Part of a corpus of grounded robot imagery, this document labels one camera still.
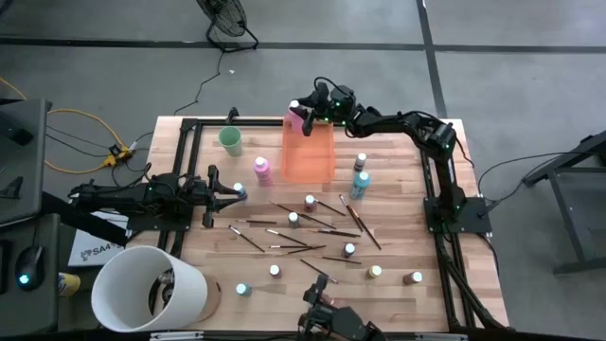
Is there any long dark paintbrush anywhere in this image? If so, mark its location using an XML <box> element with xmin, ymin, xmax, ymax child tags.
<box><xmin>350</xmin><ymin>211</ymin><xmax>383</xmax><ymax>252</ymax></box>

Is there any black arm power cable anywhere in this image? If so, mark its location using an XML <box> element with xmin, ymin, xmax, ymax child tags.
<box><xmin>475</xmin><ymin>150</ymin><xmax>591</xmax><ymax>212</ymax></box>

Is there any large teal paint bottle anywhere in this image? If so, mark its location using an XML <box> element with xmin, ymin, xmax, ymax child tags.
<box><xmin>349</xmin><ymin>170</ymin><xmax>372</xmax><ymax>202</ymax></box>

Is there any orange translucent plastic tray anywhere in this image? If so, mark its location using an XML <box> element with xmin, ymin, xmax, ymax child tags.
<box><xmin>281</xmin><ymin>117</ymin><xmax>336</xmax><ymax>185</ymax></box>

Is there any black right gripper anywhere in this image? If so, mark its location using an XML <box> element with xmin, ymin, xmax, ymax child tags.
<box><xmin>296</xmin><ymin>81</ymin><xmax>357</xmax><ymax>137</ymax></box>

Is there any yellow can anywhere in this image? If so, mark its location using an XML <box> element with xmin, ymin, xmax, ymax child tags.
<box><xmin>57</xmin><ymin>272</ymin><xmax>82</xmax><ymax>298</ymax></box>

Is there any white printed box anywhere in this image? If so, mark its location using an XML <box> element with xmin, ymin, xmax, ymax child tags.
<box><xmin>67</xmin><ymin>210</ymin><xmax>133</xmax><ymax>268</ymax></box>

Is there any yellow extension cable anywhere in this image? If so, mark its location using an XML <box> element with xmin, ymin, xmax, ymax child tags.
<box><xmin>0</xmin><ymin>77</ymin><xmax>128</xmax><ymax>175</ymax></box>

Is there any black computer mouse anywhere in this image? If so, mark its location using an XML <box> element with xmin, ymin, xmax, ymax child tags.
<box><xmin>13</xmin><ymin>244</ymin><xmax>46</xmax><ymax>293</ymax></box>

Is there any dark grey desk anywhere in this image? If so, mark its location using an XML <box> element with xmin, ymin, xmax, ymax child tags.
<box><xmin>0</xmin><ymin>212</ymin><xmax>62</xmax><ymax>335</ymax></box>

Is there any silver aluminium bar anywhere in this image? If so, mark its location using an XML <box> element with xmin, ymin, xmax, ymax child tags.
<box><xmin>415</xmin><ymin>332</ymin><xmax>469</xmax><ymax>341</ymax></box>
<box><xmin>150</xmin><ymin>331</ymin><xmax>205</xmax><ymax>341</ymax></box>

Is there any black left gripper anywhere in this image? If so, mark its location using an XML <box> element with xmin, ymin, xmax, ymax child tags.
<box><xmin>175</xmin><ymin>164</ymin><xmax>243</xmax><ymax>229</ymax></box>

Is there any large pink paint bottle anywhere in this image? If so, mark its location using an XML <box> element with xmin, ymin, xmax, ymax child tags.
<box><xmin>253</xmin><ymin>155</ymin><xmax>275</xmax><ymax>188</ymax></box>
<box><xmin>286</xmin><ymin>99</ymin><xmax>308</xmax><ymax>135</ymax></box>

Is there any black aluminium table frame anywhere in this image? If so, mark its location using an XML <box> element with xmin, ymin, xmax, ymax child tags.
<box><xmin>155</xmin><ymin>116</ymin><xmax>511</xmax><ymax>341</ymax></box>

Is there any thin paintbrush silver ferrule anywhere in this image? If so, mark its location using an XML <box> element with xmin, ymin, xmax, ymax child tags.
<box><xmin>313</xmin><ymin>198</ymin><xmax>348</xmax><ymax>218</ymax></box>

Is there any brown handle paintbrush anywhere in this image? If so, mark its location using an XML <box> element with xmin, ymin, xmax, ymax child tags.
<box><xmin>338</xmin><ymin>193</ymin><xmax>365</xmax><ymax>233</ymax></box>

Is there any pale green ribbed cup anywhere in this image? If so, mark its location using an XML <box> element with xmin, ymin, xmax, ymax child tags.
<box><xmin>218</xmin><ymin>125</ymin><xmax>244</xmax><ymax>158</ymax></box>

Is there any black floor cable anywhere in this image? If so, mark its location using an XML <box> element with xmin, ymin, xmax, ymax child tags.
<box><xmin>45</xmin><ymin>133</ymin><xmax>115</xmax><ymax>159</ymax></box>
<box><xmin>45</xmin><ymin>124</ymin><xmax>117</xmax><ymax>152</ymax></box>

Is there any black side table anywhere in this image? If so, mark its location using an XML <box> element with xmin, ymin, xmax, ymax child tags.
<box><xmin>522</xmin><ymin>128</ymin><xmax>606</xmax><ymax>277</ymax></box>

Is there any black fan cable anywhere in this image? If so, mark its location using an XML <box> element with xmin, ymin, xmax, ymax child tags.
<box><xmin>172</xmin><ymin>49</ymin><xmax>224</xmax><ymax>117</ymax></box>

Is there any black floor fan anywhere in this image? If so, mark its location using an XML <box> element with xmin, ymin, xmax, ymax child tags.
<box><xmin>195</xmin><ymin>0</ymin><xmax>260</xmax><ymax>54</ymax></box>

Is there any black diagonal strut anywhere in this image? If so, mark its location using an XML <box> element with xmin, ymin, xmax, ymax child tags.
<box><xmin>41</xmin><ymin>190</ymin><xmax>130</xmax><ymax>248</ymax></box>

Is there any yellow power plug block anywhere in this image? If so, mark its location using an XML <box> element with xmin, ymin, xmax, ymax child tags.
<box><xmin>101</xmin><ymin>144</ymin><xmax>133</xmax><ymax>169</ymax></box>

